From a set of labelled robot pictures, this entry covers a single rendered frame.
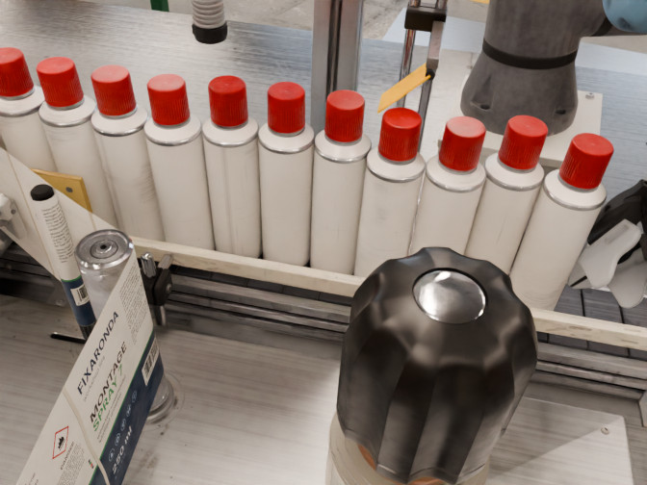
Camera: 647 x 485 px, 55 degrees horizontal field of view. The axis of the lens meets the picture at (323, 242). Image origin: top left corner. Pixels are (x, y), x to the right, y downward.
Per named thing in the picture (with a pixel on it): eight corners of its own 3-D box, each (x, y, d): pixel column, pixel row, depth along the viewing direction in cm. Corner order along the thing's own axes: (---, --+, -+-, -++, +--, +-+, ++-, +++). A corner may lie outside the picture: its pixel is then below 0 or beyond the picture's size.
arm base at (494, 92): (459, 134, 80) (470, 61, 73) (459, 80, 91) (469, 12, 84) (582, 141, 78) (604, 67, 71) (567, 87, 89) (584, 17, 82)
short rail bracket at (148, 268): (144, 341, 65) (123, 262, 56) (168, 296, 69) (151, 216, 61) (174, 346, 64) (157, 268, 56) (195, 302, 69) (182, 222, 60)
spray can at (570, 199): (499, 324, 62) (562, 158, 48) (498, 286, 65) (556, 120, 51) (552, 333, 61) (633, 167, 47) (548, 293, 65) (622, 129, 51)
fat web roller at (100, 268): (112, 416, 53) (54, 265, 40) (134, 371, 56) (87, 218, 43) (162, 427, 52) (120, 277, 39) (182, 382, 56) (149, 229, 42)
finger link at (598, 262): (549, 305, 56) (636, 251, 50) (546, 259, 60) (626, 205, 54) (574, 321, 57) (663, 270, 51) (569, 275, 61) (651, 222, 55)
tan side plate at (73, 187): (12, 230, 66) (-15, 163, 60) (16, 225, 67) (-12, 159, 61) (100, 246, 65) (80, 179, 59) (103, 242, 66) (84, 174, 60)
